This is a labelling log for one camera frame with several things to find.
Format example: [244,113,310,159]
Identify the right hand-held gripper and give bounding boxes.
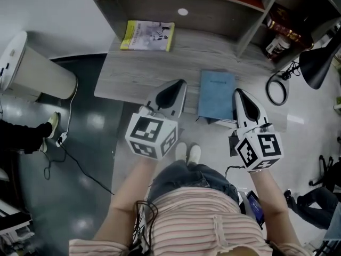
[229,88,283,173]

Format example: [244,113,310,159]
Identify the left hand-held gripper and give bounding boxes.
[124,79,188,161]

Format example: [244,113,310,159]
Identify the blue notebook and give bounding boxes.
[196,70,237,124]

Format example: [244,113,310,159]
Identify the person's left forearm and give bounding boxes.
[93,153,160,249]

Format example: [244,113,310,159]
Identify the person's right forearm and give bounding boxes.
[249,169,303,250]

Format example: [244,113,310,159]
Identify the black box under desk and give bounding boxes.
[228,131,241,157]

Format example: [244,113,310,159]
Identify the person's left white shoe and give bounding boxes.
[175,142,188,163]

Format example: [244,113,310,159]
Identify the person's white shoe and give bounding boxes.
[175,142,188,163]
[186,143,202,165]

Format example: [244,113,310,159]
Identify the person's right white shoe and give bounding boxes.
[186,143,202,165]

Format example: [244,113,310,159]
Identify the black device with blue screen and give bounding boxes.
[244,190,266,227]

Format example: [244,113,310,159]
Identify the person's denim shorts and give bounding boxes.
[147,159,240,205]

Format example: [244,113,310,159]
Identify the black office chair base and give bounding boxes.
[308,155,341,192]

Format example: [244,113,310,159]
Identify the yellow and grey book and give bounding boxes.
[119,20,176,52]

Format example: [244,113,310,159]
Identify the black desk lamp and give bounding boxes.
[266,28,341,106]

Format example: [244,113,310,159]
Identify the brown bottle with white label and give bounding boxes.
[264,35,291,61]

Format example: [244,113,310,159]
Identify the person's pink striped shirt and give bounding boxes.
[68,187,310,256]

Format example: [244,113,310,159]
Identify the dark red gift box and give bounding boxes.
[266,3,315,50]

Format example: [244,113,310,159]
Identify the white cylindrical appliance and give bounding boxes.
[0,30,79,101]

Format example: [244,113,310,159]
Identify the grey wooden shelf unit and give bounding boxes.
[95,0,341,72]

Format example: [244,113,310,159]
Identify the white rack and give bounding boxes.
[0,196,35,252]

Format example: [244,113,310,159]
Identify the black floor cable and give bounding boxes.
[42,140,116,196]

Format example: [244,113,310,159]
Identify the black cables on shirt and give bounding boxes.
[135,199,160,252]

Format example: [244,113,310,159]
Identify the white power cable with plug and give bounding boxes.
[55,83,79,148]

